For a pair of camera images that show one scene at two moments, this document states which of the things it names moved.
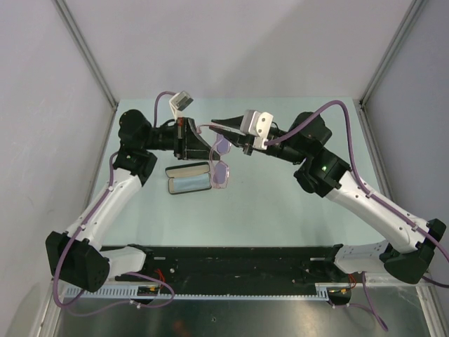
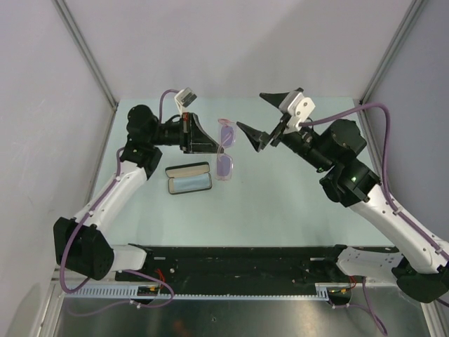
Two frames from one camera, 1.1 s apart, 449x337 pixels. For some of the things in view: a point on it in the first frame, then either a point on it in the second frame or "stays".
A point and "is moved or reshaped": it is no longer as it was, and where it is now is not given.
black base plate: [283, 267] stays
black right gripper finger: [235, 137] → [257, 138]
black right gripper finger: [233, 121] → [277, 98]
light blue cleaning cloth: [191, 182] stays
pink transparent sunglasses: [219, 168] is moved or reshaped
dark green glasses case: [179, 170] stays
